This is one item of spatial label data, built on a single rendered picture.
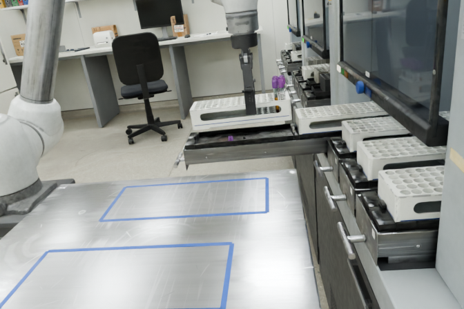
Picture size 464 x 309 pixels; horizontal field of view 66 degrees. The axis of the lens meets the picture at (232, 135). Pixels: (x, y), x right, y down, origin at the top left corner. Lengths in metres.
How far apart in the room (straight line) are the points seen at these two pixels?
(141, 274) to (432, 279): 0.48
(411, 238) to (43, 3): 1.14
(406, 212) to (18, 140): 1.03
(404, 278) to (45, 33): 1.15
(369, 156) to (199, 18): 3.95
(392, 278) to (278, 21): 4.06
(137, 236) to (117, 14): 4.27
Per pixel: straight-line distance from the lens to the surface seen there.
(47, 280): 0.69
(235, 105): 1.05
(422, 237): 0.71
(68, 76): 5.23
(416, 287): 0.70
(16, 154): 1.22
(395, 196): 0.68
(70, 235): 0.78
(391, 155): 0.83
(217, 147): 1.07
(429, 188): 0.71
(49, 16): 1.28
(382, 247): 0.70
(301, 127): 1.07
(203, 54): 4.63
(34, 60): 1.31
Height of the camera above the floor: 1.20
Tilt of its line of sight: 20 degrees down
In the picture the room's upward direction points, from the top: 7 degrees counter-clockwise
